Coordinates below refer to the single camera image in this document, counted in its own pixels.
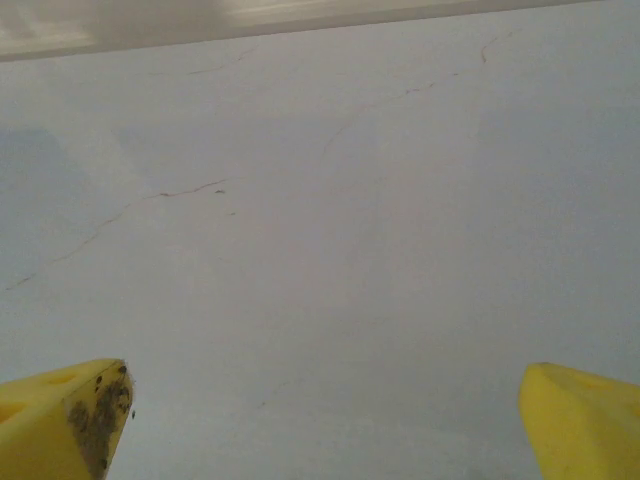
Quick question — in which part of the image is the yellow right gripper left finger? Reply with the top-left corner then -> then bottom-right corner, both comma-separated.
0,357 -> 137,480

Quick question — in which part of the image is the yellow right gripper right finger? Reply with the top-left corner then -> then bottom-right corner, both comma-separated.
518,362 -> 640,480

